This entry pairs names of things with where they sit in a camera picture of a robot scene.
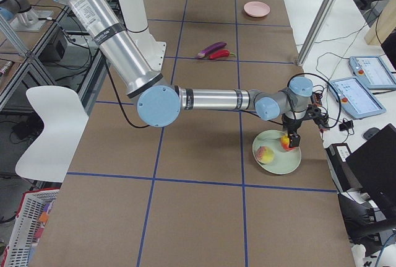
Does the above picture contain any pink plate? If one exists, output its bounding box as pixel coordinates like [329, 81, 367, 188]
[243, 1, 270, 18]

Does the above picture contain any red pomegranate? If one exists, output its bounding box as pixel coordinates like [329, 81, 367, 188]
[280, 134, 294, 151]

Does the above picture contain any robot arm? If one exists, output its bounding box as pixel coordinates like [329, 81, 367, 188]
[1, 0, 53, 32]
[57, 0, 313, 147]

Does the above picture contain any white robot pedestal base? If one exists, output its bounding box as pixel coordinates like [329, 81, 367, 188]
[118, 0, 166, 71]

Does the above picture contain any blue teach pendant far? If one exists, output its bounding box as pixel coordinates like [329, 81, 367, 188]
[349, 56, 395, 90]

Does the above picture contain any white plastic basket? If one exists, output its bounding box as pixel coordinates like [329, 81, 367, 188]
[1, 188, 59, 266]

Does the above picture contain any red chili pepper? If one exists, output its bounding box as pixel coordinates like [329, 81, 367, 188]
[209, 50, 236, 60]

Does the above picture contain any white chair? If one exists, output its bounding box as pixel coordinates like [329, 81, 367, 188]
[15, 85, 88, 183]

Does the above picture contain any green plate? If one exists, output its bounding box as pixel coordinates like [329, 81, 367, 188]
[252, 130, 302, 175]

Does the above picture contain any black computer mouse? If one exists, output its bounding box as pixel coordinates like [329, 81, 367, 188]
[363, 127, 380, 141]

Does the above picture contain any blue teach pendant near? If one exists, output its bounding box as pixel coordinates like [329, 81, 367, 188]
[330, 77, 386, 119]

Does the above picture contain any aluminium frame post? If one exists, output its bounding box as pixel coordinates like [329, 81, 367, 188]
[296, 0, 336, 67]

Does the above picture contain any purple eggplant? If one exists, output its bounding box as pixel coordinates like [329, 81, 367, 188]
[196, 42, 227, 59]

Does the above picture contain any blue teach pendant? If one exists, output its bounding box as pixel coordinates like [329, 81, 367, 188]
[330, 77, 386, 119]
[349, 56, 395, 90]

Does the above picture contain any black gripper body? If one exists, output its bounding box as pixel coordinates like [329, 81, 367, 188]
[282, 117, 302, 149]

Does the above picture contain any peach fruit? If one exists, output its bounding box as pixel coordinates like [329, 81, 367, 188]
[255, 146, 275, 164]

